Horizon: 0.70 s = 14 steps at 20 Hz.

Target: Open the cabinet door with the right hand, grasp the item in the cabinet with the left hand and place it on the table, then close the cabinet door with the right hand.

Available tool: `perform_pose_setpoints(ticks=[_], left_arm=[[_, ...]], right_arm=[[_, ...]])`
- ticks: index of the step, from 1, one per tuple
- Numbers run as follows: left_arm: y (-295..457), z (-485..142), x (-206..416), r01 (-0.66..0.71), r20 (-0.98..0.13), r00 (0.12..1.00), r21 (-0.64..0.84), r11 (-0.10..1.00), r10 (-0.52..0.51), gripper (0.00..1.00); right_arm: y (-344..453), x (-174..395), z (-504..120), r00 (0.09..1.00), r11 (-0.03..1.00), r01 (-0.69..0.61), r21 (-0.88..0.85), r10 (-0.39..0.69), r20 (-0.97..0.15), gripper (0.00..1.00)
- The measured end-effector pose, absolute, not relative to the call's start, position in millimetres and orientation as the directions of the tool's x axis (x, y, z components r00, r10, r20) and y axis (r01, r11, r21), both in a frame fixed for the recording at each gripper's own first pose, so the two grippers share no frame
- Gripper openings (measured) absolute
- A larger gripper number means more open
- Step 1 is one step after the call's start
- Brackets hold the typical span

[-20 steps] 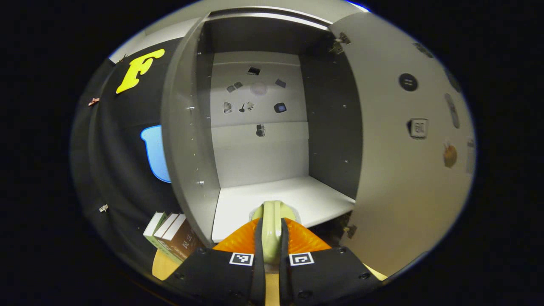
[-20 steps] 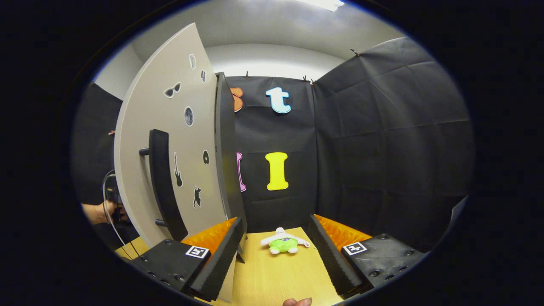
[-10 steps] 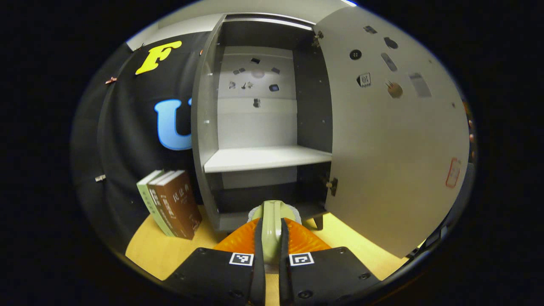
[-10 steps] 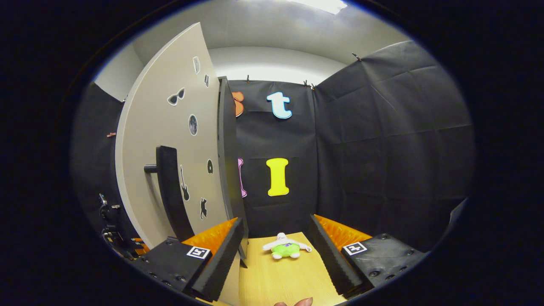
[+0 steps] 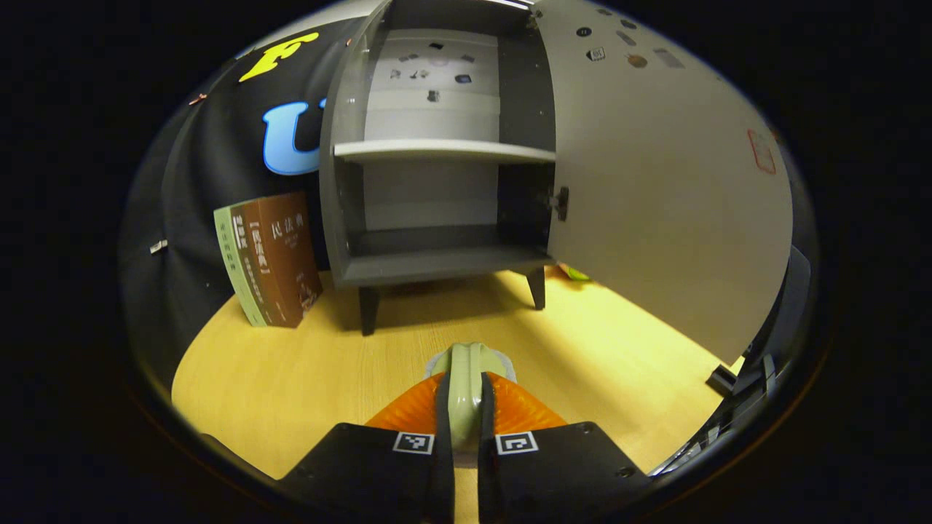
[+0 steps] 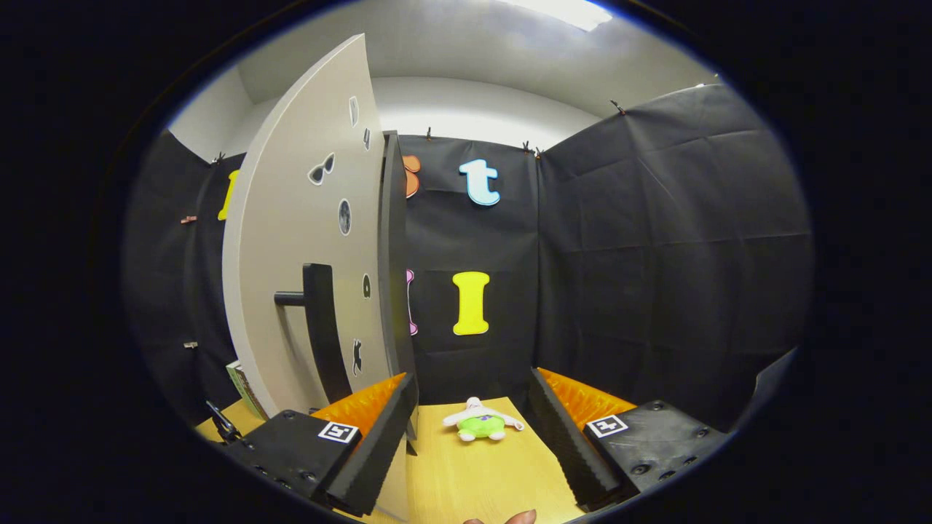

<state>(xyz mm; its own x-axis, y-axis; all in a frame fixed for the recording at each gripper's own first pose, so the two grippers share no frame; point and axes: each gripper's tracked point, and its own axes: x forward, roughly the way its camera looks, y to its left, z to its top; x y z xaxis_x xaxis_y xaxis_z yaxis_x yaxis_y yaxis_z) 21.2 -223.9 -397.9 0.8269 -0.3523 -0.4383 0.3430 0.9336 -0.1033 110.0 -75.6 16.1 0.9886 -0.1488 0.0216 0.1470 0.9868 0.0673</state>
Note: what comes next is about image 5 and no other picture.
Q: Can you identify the black backdrop cloth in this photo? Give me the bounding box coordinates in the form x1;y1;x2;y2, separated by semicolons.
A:
120;18;365;365

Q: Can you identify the pale green bottle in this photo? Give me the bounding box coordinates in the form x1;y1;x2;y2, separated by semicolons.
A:
424;341;518;456

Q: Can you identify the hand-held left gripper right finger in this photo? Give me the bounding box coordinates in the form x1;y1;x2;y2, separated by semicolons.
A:
477;371;652;524

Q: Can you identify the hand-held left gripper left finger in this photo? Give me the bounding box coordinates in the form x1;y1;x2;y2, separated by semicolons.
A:
279;371;456;524

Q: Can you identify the beige cabinet door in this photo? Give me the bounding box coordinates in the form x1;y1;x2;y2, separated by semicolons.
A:
535;0;794;366

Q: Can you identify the grey cabinet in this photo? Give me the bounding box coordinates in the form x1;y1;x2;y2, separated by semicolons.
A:
318;0;558;337

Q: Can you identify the thick brown book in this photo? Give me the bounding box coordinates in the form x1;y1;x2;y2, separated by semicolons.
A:
244;191;324;329

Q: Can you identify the thin brown book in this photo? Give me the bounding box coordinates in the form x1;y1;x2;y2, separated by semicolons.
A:
230;204;276;328

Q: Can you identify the grey cabinet shelf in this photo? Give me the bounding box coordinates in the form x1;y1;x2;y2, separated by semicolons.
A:
333;138;556;164

